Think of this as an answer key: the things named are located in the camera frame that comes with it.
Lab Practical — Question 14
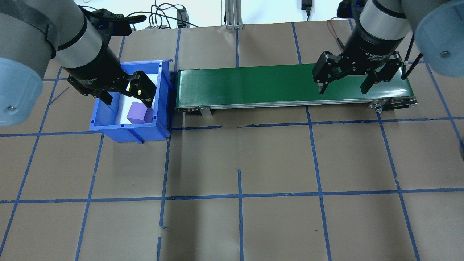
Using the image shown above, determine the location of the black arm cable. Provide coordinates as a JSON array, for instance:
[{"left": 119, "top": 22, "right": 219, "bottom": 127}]
[{"left": 401, "top": 32, "right": 423, "bottom": 80}]

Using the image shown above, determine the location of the blue plastic storage bin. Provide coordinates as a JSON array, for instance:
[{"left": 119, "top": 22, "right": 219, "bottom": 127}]
[{"left": 89, "top": 59, "right": 174, "bottom": 144}]

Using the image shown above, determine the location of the aluminium camera post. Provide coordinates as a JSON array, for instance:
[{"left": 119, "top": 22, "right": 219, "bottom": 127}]
[{"left": 224, "top": 0, "right": 244, "bottom": 30}]

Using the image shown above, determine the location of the red conveyor cable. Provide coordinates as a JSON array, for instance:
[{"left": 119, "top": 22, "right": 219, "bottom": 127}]
[{"left": 327, "top": 19, "right": 345, "bottom": 50}]

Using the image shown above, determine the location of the green conveyor belt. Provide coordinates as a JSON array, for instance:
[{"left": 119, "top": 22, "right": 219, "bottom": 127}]
[{"left": 174, "top": 62, "right": 418, "bottom": 117}]

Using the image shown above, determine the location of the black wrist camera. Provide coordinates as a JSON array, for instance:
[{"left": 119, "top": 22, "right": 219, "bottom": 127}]
[
  {"left": 83, "top": 8, "right": 147, "bottom": 37},
  {"left": 336, "top": 0, "right": 366, "bottom": 19}
]

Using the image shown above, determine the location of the white foam liner sheet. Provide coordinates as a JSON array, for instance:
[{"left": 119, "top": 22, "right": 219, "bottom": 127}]
[{"left": 116, "top": 72, "right": 158, "bottom": 125}]

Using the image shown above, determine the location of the purple foam block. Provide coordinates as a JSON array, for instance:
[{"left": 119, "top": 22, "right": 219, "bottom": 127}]
[{"left": 126, "top": 101, "right": 155, "bottom": 124}]

